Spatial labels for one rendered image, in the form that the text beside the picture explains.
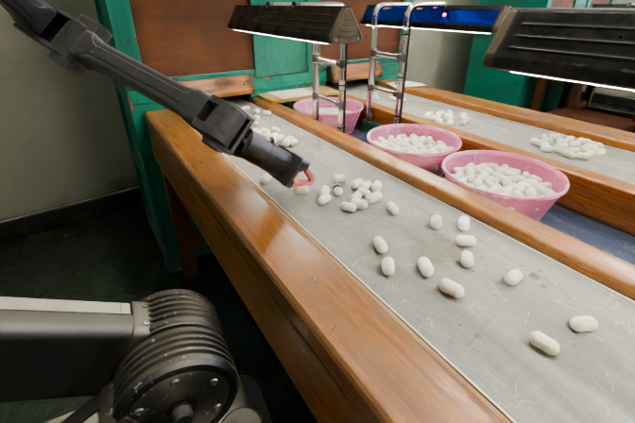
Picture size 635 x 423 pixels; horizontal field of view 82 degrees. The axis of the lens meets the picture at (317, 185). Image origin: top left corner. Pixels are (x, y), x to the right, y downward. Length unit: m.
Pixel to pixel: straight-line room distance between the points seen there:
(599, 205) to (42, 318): 1.01
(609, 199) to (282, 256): 0.73
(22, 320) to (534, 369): 0.54
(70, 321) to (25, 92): 1.87
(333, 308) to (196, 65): 1.19
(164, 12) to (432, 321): 1.29
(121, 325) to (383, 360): 0.29
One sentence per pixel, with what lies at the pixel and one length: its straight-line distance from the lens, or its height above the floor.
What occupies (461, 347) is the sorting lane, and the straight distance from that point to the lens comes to 0.52.
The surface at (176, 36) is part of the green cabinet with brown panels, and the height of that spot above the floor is 1.01.
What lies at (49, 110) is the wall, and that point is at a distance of 2.28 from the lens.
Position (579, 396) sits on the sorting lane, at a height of 0.74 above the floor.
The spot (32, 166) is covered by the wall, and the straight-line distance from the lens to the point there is 2.36.
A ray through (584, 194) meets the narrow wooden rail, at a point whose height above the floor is 0.72.
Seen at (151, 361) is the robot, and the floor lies 0.79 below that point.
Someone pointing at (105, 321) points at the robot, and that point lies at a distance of 0.47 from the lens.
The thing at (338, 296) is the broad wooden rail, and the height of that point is 0.76.
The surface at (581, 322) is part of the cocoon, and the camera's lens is 0.59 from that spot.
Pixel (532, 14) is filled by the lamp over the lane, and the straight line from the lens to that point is 0.55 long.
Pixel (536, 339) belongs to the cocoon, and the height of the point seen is 0.75.
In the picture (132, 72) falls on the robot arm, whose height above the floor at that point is 1.00.
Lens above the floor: 1.12
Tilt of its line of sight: 27 degrees down
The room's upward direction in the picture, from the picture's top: straight up
